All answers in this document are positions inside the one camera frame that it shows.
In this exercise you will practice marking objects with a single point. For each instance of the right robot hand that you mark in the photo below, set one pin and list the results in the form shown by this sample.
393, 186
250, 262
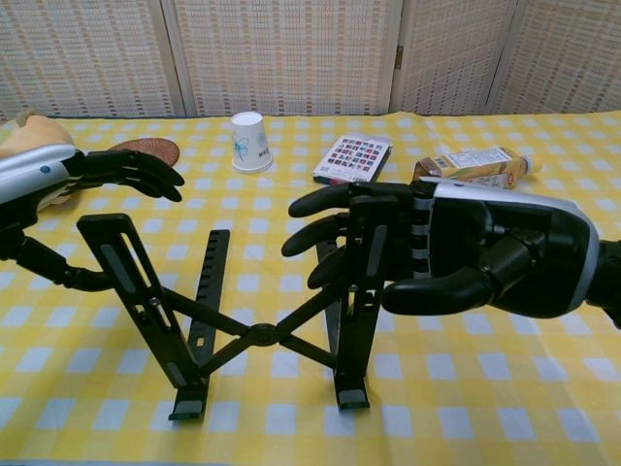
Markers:
509, 242

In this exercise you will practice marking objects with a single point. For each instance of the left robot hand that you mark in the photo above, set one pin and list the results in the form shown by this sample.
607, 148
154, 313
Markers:
39, 170

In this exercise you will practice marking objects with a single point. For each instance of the black folding laptop stand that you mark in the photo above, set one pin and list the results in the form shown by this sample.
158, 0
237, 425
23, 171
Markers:
262, 335

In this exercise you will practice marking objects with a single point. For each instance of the yellow plush toy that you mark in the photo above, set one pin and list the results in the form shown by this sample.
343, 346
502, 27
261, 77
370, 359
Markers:
39, 128

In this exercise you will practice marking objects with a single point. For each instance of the amber tea bottle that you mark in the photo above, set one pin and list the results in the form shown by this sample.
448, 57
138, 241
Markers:
466, 162

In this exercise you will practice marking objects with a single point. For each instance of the brown woven round coaster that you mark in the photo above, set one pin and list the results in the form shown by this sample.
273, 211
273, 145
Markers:
160, 148

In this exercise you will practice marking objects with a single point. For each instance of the woven folding screen panel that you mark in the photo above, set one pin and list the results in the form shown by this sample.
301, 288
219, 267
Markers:
82, 48
291, 48
451, 48
567, 48

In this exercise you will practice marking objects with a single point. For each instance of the colourful printed card box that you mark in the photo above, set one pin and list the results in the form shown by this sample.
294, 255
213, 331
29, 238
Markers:
354, 157

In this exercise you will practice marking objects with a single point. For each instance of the white paper cup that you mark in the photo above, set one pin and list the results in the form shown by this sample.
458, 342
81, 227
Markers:
250, 141

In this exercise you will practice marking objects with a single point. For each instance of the brass screen hinge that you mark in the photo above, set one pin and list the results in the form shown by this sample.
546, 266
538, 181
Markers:
399, 56

